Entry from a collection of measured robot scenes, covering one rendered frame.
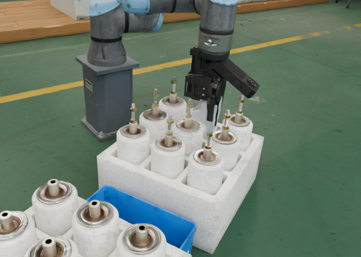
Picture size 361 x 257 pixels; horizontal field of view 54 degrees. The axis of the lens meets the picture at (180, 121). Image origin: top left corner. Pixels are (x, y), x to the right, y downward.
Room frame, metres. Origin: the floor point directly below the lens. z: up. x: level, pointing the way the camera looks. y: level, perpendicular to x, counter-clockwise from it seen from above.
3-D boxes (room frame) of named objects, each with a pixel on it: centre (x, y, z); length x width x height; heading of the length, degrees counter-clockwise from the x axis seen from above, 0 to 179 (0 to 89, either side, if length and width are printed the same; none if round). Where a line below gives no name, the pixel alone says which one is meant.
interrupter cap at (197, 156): (0.77, -0.08, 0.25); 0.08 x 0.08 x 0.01
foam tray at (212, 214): (0.93, -0.02, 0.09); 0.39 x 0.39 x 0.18; 64
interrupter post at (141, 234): (0.48, 0.06, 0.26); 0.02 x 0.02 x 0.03
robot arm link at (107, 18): (1.32, 0.30, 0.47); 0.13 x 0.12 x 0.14; 113
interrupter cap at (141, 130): (0.88, 0.13, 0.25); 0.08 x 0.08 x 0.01
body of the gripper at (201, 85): (0.78, -0.06, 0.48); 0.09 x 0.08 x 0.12; 69
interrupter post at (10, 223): (0.49, 0.32, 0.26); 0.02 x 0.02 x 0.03
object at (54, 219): (0.60, 0.27, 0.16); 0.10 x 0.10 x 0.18
